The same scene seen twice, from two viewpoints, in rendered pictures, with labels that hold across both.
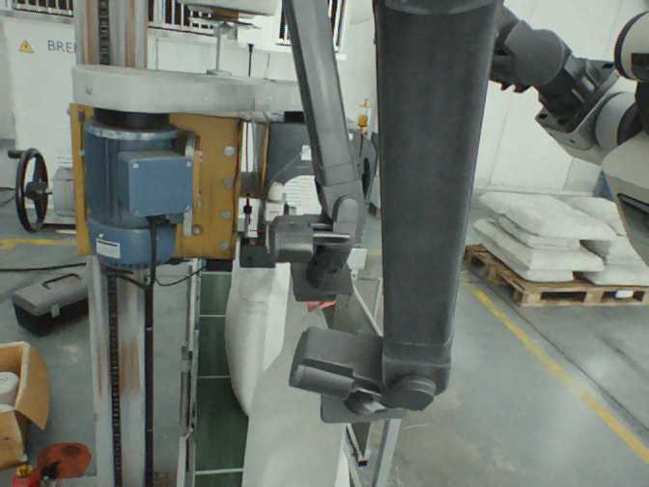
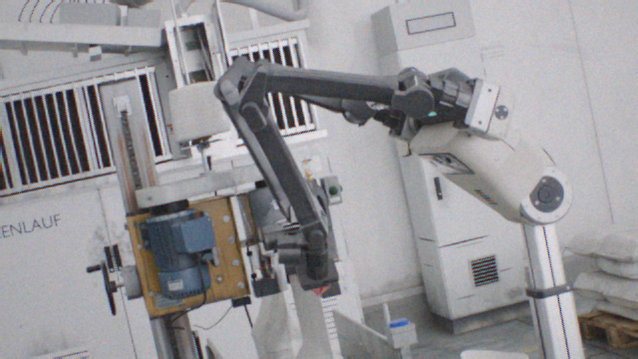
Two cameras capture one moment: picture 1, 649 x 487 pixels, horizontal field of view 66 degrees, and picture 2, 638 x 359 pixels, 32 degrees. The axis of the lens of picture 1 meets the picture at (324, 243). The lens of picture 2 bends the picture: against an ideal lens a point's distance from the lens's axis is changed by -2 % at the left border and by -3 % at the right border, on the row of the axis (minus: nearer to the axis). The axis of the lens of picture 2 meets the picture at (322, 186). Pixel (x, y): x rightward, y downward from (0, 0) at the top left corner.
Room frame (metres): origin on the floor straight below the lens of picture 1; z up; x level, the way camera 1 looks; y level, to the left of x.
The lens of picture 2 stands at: (-2.38, -0.33, 1.49)
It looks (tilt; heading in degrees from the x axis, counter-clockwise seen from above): 3 degrees down; 4
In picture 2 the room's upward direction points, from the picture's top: 12 degrees counter-clockwise
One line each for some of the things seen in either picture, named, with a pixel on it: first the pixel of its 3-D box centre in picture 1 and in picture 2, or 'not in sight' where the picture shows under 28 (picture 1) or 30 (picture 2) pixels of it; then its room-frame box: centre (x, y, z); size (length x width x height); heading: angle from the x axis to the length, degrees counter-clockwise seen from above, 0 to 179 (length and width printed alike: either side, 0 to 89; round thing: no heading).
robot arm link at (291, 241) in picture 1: (312, 226); (281, 225); (0.72, 0.02, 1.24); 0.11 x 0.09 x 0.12; 106
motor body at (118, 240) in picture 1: (133, 193); (179, 253); (0.86, 0.35, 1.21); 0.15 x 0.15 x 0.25
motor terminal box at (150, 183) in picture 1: (155, 188); (193, 239); (0.78, 0.28, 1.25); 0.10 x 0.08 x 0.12; 130
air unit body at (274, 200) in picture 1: (274, 218); (268, 253); (1.01, 0.11, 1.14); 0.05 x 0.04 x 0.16; 105
